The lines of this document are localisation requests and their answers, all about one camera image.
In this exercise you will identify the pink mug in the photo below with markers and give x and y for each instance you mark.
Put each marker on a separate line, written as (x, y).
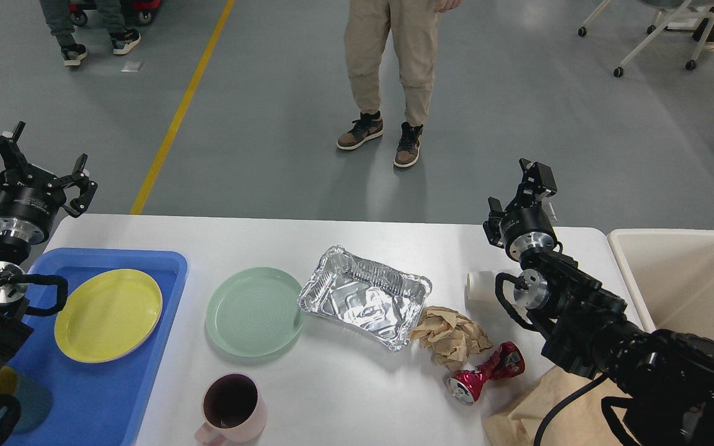
(233, 411)

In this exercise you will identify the aluminium foil tray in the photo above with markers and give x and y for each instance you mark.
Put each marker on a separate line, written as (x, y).
(366, 296)

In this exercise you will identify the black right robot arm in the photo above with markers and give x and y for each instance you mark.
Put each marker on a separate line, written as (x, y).
(667, 377)

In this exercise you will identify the crumpled brown paper ball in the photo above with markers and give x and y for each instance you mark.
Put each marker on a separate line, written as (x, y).
(452, 336)

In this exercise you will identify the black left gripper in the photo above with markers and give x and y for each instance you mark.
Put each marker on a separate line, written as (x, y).
(29, 200)

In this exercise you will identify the mint green plate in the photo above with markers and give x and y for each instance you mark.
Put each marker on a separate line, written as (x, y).
(255, 312)

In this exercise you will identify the crushed red can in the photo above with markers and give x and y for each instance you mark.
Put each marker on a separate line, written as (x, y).
(506, 362)

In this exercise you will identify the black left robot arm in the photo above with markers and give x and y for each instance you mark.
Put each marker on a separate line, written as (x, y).
(23, 294)

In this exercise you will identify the yellow plate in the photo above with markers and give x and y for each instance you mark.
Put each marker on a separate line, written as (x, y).
(108, 316)

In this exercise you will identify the white paper cup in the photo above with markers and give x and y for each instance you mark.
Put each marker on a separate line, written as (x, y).
(480, 286)

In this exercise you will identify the beige plastic bin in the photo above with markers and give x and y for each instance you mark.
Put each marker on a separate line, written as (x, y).
(669, 274)

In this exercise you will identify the teal yellow cup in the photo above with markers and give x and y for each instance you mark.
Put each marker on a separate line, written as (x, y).
(35, 399)

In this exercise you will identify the white chair base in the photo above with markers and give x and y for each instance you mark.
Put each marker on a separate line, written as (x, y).
(632, 40)

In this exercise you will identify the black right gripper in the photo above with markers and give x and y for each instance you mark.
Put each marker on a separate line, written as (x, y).
(526, 225)

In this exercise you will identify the brown paper bag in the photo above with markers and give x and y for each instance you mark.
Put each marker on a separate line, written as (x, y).
(580, 423)

